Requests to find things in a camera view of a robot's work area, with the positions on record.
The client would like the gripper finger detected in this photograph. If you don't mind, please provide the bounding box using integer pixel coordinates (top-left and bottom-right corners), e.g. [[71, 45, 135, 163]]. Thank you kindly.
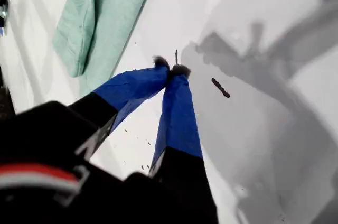
[[147, 64, 219, 224], [65, 55, 171, 160]]

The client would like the pale green T-shirt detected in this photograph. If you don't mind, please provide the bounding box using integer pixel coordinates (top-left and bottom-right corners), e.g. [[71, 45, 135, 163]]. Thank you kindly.
[[52, 0, 158, 98]]

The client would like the small dark scrap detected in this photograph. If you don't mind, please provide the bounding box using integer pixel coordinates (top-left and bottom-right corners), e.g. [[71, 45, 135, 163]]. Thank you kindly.
[[211, 77, 231, 99]]

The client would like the red and white wire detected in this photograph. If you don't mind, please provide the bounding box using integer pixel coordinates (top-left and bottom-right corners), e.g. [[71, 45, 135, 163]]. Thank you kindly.
[[0, 163, 83, 196]]

